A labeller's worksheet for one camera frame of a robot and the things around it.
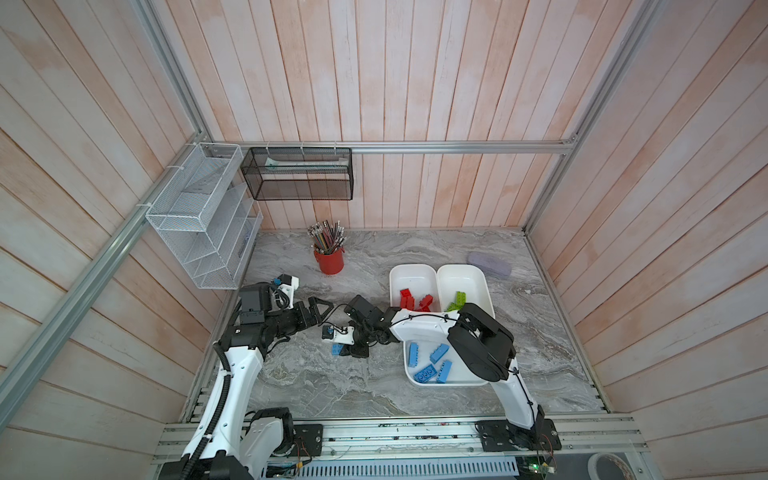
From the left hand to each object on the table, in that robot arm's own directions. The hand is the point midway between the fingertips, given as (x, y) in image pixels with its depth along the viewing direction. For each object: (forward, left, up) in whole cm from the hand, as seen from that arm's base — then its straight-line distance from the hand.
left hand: (322, 316), depth 77 cm
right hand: (0, -4, -18) cm, 18 cm away
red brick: (+12, -30, -14) cm, 36 cm away
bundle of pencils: (+32, +3, -5) cm, 33 cm away
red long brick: (+13, -24, -14) cm, 31 cm away
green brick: (+14, -42, -15) cm, 47 cm away
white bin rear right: (+24, -47, -17) cm, 56 cm away
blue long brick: (-4, -25, -15) cm, 29 cm away
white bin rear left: (+24, -30, -17) cm, 42 cm away
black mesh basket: (+55, +14, +6) cm, 57 cm away
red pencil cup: (+28, +2, -14) cm, 32 cm away
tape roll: (-31, -69, -16) cm, 78 cm away
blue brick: (-10, -28, -17) cm, 34 cm away
